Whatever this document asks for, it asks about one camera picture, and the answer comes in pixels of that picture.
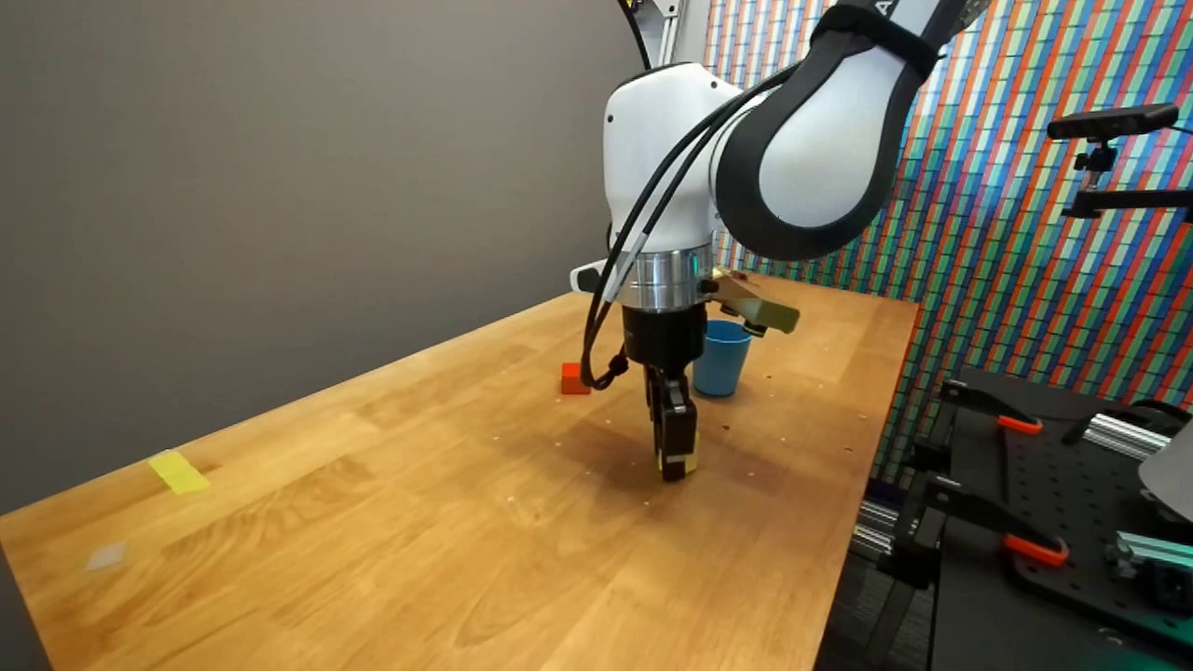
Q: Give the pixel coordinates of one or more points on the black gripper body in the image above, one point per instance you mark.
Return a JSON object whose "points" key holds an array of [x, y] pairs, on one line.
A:
{"points": [[660, 330]]}

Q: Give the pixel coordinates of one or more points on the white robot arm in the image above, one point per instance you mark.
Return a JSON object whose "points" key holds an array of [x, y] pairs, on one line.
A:
{"points": [[770, 136]]}

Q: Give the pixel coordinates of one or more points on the black curved pole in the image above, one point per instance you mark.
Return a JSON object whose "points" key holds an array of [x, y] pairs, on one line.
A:
{"points": [[642, 30]]}

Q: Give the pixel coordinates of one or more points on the orange block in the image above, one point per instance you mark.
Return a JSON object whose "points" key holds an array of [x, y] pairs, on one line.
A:
{"points": [[571, 378]]}

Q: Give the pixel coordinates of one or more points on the silver table frame extrusion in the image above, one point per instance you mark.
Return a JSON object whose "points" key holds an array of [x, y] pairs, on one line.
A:
{"points": [[880, 528]]}

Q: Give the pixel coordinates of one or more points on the white ceiling bracket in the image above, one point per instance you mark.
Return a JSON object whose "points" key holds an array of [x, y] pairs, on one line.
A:
{"points": [[654, 5]]}

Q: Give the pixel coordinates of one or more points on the blue cup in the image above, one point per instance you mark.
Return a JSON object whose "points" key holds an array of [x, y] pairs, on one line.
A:
{"points": [[724, 368]]}

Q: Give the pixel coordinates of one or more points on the teal tinted aluminium extrusion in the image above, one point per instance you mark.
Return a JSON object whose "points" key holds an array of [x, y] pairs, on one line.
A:
{"points": [[1153, 549]]}

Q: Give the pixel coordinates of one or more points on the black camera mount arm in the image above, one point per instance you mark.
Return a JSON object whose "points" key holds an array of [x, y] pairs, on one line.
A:
{"points": [[1123, 200]]}

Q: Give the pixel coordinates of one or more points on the black perforated mounting board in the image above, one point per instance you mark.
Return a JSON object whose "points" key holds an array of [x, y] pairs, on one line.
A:
{"points": [[1067, 497]]}

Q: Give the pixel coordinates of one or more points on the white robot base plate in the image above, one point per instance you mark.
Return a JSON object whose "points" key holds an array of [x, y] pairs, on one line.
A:
{"points": [[1174, 480]]}

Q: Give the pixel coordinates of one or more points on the silver aluminium extrusion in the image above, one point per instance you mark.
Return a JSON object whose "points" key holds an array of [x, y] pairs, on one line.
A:
{"points": [[1123, 434]]}

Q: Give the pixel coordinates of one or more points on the yellow tape strip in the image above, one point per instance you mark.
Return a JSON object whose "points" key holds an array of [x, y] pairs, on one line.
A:
{"points": [[177, 476]]}

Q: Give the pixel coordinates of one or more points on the black camera bar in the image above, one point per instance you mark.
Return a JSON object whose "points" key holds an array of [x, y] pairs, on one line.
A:
{"points": [[1114, 121]]}

